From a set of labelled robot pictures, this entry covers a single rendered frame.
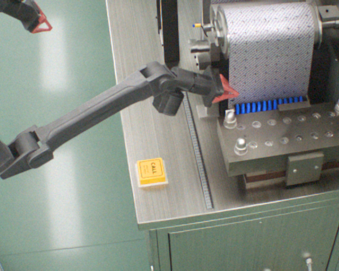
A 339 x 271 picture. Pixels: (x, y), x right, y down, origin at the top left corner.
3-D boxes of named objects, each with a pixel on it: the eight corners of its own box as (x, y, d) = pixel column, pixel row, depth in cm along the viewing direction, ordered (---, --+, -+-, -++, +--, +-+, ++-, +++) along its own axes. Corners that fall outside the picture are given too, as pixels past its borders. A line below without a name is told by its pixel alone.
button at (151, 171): (137, 165, 207) (136, 160, 205) (161, 162, 207) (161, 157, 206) (140, 185, 203) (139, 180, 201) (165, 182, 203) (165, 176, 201)
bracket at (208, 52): (195, 108, 220) (192, 33, 197) (216, 105, 221) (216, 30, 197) (198, 120, 217) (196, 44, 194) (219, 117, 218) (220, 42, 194)
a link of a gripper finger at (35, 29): (52, 13, 229) (33, 3, 221) (60, 25, 225) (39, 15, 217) (40, 28, 231) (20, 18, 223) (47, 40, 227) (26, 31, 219)
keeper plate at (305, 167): (284, 180, 200) (288, 155, 192) (317, 174, 201) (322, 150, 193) (286, 187, 199) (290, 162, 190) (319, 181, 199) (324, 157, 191)
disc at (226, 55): (216, 30, 200) (217, -6, 188) (217, 30, 200) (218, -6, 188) (227, 70, 192) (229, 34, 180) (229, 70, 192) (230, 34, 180)
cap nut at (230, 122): (222, 119, 200) (222, 108, 196) (235, 117, 200) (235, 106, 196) (224, 129, 197) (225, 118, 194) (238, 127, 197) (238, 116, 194)
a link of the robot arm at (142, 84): (25, 158, 175) (12, 134, 183) (33, 173, 179) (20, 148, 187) (174, 73, 183) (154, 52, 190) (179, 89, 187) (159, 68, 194)
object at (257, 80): (228, 108, 204) (229, 60, 190) (305, 97, 206) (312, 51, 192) (228, 109, 204) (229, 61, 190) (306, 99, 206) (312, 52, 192)
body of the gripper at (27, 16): (31, -1, 224) (16, -9, 219) (42, 17, 218) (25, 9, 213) (20, 14, 226) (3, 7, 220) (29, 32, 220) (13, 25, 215)
